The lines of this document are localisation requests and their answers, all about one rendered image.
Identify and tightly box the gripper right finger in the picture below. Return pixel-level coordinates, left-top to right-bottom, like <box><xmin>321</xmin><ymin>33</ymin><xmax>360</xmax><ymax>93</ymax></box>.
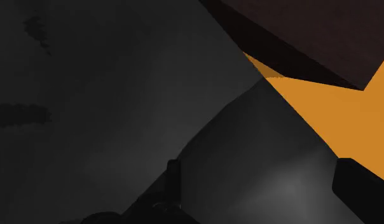
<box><xmin>331</xmin><ymin>157</ymin><xmax>384</xmax><ymax>224</ymax></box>

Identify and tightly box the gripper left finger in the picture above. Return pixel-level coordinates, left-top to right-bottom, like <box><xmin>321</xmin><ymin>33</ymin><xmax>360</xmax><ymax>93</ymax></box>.
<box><xmin>80</xmin><ymin>158</ymin><xmax>200</xmax><ymax>224</ymax></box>

